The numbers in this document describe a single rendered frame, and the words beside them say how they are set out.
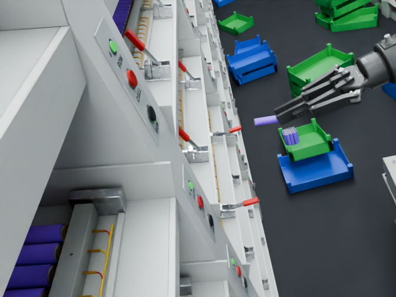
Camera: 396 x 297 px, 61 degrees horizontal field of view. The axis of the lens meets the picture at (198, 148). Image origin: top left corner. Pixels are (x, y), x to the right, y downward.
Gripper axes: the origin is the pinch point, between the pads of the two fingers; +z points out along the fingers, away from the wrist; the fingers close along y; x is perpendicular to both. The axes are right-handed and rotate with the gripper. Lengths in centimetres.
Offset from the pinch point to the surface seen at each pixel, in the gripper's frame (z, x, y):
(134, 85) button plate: 7, -40, 36
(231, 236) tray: 22.3, 7.4, 21.3
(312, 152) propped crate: 6, 69, -51
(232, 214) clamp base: 21.3, 7.0, 15.9
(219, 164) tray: 23.4, 7.0, -1.7
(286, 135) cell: 15, 70, -71
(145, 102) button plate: 9, -37, 35
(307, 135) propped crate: 6, 81, -75
